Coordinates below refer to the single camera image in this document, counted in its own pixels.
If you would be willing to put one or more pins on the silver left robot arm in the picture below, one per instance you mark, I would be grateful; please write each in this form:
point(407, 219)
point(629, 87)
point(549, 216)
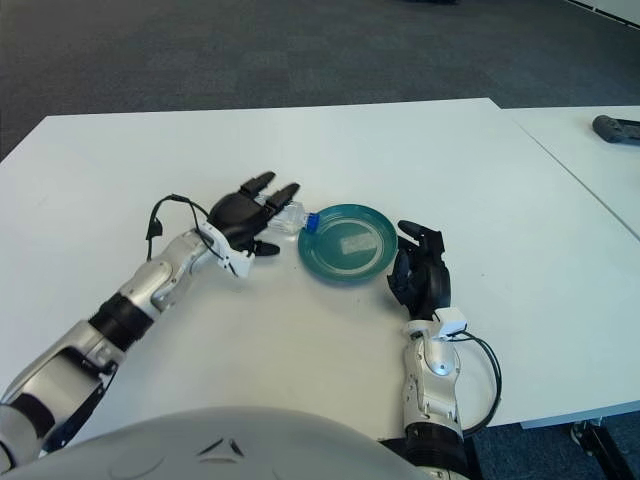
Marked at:
point(150, 280)

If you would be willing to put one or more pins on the black table leg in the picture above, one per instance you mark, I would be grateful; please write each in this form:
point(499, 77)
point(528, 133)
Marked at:
point(472, 460)

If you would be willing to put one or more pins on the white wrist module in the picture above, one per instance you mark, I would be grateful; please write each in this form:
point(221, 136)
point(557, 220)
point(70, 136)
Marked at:
point(450, 322)
point(240, 265)

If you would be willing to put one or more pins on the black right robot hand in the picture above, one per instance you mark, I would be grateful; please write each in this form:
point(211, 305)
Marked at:
point(432, 285)

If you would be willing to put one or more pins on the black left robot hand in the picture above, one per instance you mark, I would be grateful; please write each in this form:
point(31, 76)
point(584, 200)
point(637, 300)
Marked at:
point(235, 217)

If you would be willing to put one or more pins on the grey handheld controller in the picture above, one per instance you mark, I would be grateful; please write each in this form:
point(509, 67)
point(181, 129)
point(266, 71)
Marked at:
point(615, 129)

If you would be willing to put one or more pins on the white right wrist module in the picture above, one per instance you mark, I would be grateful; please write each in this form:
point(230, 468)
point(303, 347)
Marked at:
point(450, 322)

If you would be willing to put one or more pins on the grey robot torso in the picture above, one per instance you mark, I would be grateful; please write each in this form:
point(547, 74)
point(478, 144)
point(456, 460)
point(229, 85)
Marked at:
point(300, 450)

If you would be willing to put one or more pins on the black table foot with caster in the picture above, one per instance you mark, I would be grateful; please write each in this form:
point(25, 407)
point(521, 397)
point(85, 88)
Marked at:
point(610, 450)

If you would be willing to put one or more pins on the green round plate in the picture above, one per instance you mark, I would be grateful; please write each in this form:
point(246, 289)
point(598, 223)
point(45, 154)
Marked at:
point(345, 265)

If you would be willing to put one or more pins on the clear bottle with blue cap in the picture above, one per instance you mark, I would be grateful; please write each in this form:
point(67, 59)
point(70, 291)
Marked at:
point(292, 220)

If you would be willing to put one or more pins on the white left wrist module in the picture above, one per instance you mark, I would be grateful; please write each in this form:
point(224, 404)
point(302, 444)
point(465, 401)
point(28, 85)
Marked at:
point(240, 265)

